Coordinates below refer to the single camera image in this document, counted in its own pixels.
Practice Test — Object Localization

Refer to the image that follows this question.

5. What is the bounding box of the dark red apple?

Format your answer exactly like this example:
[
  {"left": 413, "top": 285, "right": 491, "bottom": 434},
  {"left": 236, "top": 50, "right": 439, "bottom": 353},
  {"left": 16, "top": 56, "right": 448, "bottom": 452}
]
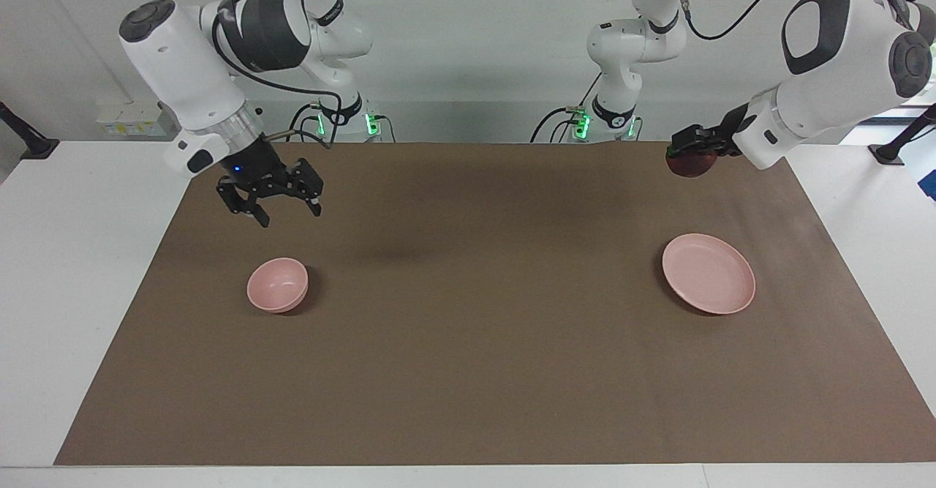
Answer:
[{"left": 666, "top": 149, "right": 718, "bottom": 179}]

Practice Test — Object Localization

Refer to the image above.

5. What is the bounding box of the pink bowl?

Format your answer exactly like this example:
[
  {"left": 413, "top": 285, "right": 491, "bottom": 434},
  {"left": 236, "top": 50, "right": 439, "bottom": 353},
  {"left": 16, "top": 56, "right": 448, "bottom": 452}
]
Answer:
[{"left": 246, "top": 258, "right": 309, "bottom": 314}]

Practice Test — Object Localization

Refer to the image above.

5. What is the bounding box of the pink plate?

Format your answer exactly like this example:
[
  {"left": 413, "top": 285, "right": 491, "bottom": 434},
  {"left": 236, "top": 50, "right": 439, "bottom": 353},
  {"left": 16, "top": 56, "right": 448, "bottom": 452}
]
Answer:
[{"left": 662, "top": 233, "right": 756, "bottom": 315}]

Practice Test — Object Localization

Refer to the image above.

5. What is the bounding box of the black clamp stand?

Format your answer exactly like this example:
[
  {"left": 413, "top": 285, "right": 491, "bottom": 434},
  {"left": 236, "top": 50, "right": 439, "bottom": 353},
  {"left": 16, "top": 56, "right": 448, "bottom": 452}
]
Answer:
[
  {"left": 0, "top": 100, "right": 60, "bottom": 161},
  {"left": 869, "top": 104, "right": 936, "bottom": 166}
]

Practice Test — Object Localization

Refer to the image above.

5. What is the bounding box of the brown table mat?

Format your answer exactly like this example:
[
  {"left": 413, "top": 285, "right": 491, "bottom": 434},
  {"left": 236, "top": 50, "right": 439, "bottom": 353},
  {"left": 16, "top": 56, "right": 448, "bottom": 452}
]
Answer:
[{"left": 55, "top": 142, "right": 936, "bottom": 467}]

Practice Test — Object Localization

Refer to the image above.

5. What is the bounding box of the black base cable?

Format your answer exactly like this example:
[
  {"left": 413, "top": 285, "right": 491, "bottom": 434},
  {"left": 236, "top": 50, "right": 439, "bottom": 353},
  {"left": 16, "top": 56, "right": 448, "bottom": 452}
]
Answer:
[
  {"left": 531, "top": 71, "right": 608, "bottom": 143},
  {"left": 285, "top": 102, "right": 396, "bottom": 143}
]

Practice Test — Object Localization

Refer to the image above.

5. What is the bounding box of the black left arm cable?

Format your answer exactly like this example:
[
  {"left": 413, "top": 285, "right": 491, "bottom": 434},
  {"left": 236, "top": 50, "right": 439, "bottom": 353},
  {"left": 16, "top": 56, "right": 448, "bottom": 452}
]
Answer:
[{"left": 676, "top": 0, "right": 915, "bottom": 41}]

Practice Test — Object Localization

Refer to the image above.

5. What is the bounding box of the white wall socket box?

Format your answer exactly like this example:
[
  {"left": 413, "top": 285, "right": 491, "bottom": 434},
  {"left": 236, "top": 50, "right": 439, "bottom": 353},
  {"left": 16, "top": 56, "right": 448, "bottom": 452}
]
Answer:
[{"left": 97, "top": 102, "right": 176, "bottom": 138}]

